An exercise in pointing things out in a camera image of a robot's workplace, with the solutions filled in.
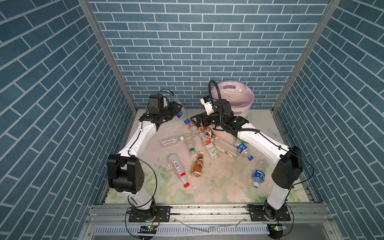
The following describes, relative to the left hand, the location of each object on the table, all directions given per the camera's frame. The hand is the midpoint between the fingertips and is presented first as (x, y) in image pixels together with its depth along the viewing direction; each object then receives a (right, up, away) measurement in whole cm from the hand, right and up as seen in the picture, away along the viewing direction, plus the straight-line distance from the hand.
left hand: (180, 106), depth 84 cm
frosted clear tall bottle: (+28, -26, +10) cm, 39 cm away
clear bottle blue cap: (+37, -25, +8) cm, 46 cm away
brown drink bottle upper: (+17, -15, +18) cm, 29 cm away
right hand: (+8, -5, -5) cm, 11 cm away
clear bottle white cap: (-10, -22, +15) cm, 29 cm away
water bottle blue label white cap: (+43, -38, -3) cm, 57 cm away
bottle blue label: (+1, -5, -2) cm, 5 cm away
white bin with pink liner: (+38, +10, +16) cm, 42 cm away
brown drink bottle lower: (+10, -35, +1) cm, 36 cm away
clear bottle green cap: (+4, -21, +16) cm, 27 cm away
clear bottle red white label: (+17, -24, +9) cm, 31 cm away
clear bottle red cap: (-1, -36, 0) cm, 36 cm away
